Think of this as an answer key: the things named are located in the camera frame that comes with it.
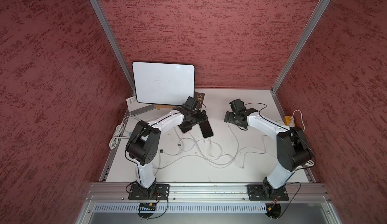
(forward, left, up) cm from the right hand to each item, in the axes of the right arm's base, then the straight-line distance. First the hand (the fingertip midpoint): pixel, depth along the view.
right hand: (232, 121), depth 94 cm
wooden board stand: (+16, +51, -3) cm, 53 cm away
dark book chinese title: (+25, +21, -4) cm, 33 cm away
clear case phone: (-2, +17, -5) cm, 18 cm away
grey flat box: (+17, +69, -4) cm, 72 cm away
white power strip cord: (-7, -42, 0) cm, 43 cm away
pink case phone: (-2, +32, -6) cm, 32 cm away
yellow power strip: (+5, -40, -7) cm, 41 cm away
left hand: (-2, +20, +3) cm, 20 cm away
